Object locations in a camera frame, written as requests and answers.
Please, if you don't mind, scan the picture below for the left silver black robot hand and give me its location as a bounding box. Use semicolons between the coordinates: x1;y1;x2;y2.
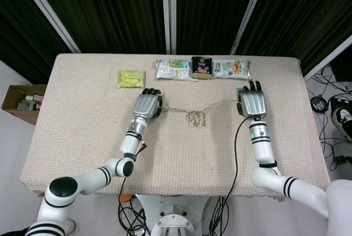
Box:
133;87;165;123

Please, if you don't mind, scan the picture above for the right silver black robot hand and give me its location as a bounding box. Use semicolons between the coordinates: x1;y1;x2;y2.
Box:
236;80;268;118

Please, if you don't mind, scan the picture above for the braided jute rope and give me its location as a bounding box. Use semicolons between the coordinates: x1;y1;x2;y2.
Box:
161;98;240;129

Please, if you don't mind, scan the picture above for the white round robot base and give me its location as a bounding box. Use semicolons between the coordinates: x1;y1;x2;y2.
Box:
150;194;206;236

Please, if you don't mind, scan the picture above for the green snack packet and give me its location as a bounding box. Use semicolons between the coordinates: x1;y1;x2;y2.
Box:
117;70;146;90

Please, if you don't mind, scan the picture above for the white snack bag vegetable print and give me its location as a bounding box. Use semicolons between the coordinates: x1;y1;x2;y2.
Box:
211;58;252;79

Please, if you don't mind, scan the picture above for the beige waffle tablecloth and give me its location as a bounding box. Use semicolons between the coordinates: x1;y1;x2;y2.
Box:
20;53;332;201

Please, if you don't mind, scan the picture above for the black luncheon meat box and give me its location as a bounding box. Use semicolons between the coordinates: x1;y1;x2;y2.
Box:
190;56;214;80

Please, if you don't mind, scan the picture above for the black white sneaker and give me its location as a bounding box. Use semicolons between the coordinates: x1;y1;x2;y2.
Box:
331;105;352;135

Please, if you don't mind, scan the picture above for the black curtain panel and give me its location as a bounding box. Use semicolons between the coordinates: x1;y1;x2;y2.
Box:
241;0;352;76
175;0;262;54
0;0;73;84
29;0;168;54

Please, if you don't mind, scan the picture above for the cardboard box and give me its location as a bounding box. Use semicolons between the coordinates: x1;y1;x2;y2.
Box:
1;84;47;125

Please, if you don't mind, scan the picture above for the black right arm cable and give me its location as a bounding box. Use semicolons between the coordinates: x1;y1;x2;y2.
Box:
224;116;251;204

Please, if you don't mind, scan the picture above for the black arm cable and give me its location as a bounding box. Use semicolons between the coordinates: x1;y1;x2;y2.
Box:
224;116;251;204
117;175;128;212

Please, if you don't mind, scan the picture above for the black floor cable bundle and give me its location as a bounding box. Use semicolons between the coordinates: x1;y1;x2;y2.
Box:
117;194;234;236
305;65;352;171

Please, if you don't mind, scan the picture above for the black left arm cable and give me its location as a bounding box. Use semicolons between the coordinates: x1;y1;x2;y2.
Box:
117;175;128;212

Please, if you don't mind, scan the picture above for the white aluminium frame post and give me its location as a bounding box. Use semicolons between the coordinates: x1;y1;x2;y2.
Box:
303;34;352;80
161;0;177;54
16;0;81;54
229;0;271;54

